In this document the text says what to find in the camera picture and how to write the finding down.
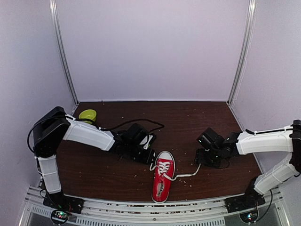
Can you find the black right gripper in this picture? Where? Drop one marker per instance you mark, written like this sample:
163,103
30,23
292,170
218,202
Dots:
201,159

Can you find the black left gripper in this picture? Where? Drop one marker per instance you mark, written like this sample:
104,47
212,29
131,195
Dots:
146,156

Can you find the red canvas sneaker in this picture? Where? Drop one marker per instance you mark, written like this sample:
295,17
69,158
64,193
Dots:
161,185

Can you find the white shoelace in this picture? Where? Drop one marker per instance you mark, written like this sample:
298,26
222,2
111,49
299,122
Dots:
185,175

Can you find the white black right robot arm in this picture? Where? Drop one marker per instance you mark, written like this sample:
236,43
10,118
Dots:
285,139

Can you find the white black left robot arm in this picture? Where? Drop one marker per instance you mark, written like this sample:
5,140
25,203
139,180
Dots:
56,126

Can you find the green bowl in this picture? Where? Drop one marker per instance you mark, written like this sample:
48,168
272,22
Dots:
88,116

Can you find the right round circuit board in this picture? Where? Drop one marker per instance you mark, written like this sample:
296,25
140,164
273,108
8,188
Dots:
249,217

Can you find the round circuit board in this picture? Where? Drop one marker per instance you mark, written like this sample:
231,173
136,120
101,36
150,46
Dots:
59,217
249,217

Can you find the left round circuit board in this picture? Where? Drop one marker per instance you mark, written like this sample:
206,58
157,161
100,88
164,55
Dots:
59,217

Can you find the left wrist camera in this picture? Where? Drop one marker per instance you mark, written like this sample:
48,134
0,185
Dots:
138,135

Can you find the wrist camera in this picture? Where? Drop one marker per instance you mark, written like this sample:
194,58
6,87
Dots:
138,135
209,138

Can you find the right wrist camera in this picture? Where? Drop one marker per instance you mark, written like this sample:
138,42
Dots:
209,138

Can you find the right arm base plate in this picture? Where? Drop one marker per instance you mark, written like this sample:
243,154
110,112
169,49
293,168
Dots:
243,202

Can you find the front aluminium rail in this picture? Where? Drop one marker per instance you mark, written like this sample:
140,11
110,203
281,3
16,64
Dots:
204,212

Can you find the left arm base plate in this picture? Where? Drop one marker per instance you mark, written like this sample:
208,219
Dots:
63,202

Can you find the right aluminium frame post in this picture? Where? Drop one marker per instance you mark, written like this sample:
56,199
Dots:
244,50

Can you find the aluminium frame post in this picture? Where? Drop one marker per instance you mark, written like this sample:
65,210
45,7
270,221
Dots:
244,50
62,54

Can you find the left aluminium frame post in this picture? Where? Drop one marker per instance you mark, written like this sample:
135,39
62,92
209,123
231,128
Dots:
62,54

